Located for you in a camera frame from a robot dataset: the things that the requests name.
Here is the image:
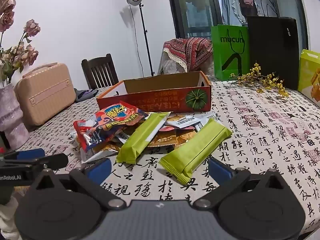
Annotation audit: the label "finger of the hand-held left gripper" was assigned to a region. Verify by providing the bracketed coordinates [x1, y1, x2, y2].
[0, 148, 46, 165]
[25, 153, 69, 172]

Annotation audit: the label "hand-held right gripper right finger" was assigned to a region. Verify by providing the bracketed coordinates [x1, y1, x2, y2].
[193, 158, 292, 211]

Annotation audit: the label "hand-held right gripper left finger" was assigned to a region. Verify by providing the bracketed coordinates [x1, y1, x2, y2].
[29, 158, 127, 211]

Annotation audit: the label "green snack packet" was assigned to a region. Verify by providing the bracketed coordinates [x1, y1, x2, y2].
[117, 112, 170, 164]
[159, 118, 233, 184]

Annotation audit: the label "red printed snack bag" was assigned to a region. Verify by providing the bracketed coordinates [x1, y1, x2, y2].
[73, 101, 149, 153]

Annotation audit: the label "pile of mixed snack wrappers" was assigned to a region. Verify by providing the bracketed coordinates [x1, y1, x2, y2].
[71, 111, 220, 164]

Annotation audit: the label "orange cardboard box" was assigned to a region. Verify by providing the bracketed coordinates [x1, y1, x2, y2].
[96, 70, 212, 113]

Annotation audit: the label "pink vase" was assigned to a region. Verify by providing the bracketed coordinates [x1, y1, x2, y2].
[0, 83, 30, 150]

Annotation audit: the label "pink suitcase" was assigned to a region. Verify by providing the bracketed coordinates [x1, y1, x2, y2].
[14, 63, 77, 127]

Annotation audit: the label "grey purple cloth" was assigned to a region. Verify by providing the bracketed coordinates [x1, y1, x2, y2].
[74, 89, 99, 103]

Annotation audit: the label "dark wooden chair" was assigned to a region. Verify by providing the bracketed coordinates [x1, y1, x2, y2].
[81, 53, 120, 90]

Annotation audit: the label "yellow flower branch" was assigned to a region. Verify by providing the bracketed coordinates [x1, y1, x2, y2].
[229, 62, 290, 98]

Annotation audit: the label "green paper bag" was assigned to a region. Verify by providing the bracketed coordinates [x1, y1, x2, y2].
[211, 24, 250, 82]

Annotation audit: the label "red patterned cloth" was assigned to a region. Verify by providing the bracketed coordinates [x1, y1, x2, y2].
[162, 37, 214, 73]

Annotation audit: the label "dried pink flowers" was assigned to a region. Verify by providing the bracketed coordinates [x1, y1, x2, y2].
[0, 0, 41, 85]

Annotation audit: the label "black paper bag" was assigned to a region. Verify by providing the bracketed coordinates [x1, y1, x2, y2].
[246, 0, 300, 91]

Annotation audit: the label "yellow-green carton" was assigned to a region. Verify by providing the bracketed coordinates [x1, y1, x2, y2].
[297, 49, 320, 103]

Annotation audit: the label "hanging light blue garment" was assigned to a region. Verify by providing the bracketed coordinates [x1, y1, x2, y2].
[220, 0, 247, 27]

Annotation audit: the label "hanging white garment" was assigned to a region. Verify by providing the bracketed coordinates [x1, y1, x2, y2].
[254, 0, 278, 18]

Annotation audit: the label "dark sliding door frame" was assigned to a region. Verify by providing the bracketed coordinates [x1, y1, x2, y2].
[165, 0, 309, 53]

